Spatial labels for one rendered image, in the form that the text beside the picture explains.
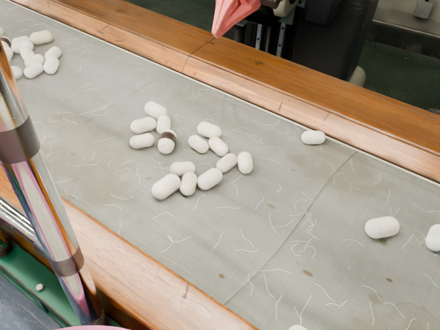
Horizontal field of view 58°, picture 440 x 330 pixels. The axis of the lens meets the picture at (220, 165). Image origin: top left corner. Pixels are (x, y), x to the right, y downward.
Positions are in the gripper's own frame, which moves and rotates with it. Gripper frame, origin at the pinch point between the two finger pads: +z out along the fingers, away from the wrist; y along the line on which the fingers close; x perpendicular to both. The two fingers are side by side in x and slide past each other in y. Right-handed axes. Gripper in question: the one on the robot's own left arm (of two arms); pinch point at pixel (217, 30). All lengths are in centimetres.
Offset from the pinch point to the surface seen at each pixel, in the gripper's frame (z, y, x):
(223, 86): 4.4, -0.8, 10.9
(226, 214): 20.3, 13.6, -2.2
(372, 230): 14.2, 28.2, 0.7
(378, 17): -100, -17, 180
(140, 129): 16.4, -3.4, -0.2
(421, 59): -87, 14, 187
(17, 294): 39.2, -1.5, -9.4
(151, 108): 13.1, -4.9, 2.0
